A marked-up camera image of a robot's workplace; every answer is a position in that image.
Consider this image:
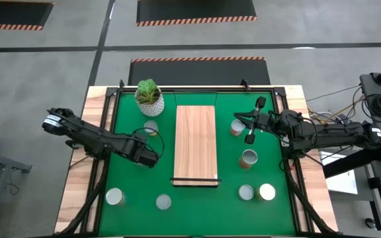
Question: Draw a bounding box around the black striped-edge floor mat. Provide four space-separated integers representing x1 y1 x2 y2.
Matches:
0 0 55 32
136 0 258 27
127 56 272 87

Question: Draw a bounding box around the green pears can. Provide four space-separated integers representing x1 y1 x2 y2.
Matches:
255 182 276 202

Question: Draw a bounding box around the wooden board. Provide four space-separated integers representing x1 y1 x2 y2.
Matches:
169 89 222 188

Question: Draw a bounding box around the silver can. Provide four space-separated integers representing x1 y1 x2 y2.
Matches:
237 184 255 202

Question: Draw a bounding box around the black computer mouse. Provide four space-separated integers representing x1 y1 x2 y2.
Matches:
364 217 378 230

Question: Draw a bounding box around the can red-orange label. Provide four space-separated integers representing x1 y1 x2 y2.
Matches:
229 119 246 138

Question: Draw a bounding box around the blue berries can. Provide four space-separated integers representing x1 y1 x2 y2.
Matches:
105 187 128 207

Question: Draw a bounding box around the pink salmon can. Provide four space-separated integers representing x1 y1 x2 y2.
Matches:
155 193 173 211

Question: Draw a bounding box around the can yellow label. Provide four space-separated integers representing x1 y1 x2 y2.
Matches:
143 120 160 137

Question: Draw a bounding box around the black stand beam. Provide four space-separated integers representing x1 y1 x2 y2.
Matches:
322 142 381 179

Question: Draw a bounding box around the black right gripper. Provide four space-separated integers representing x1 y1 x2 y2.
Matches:
233 96 280 145

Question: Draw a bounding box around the tall can orange label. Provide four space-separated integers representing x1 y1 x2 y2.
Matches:
238 148 259 170

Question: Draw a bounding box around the grey equipment cart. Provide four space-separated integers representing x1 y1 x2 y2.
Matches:
359 58 381 166

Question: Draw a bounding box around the potted succulent in white pot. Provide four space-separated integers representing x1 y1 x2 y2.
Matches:
134 78 165 118

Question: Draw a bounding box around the green table mat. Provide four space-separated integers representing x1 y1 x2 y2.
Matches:
98 91 296 237

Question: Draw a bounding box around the white paper sheet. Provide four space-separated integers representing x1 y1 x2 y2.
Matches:
318 151 359 196

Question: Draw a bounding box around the black metal table frame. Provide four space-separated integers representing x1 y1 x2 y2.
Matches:
53 79 340 238

